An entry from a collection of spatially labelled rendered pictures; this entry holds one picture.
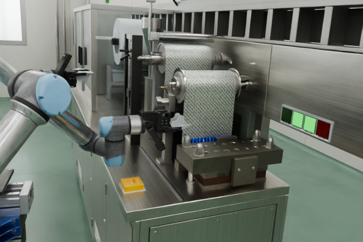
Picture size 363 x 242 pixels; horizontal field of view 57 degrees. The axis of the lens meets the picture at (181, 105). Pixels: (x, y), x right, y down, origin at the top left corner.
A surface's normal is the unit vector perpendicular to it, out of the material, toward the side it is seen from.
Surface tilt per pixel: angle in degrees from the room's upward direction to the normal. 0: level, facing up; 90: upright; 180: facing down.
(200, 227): 90
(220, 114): 90
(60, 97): 85
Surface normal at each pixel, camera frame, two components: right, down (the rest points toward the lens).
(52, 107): 0.86, 0.07
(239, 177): 0.38, 0.23
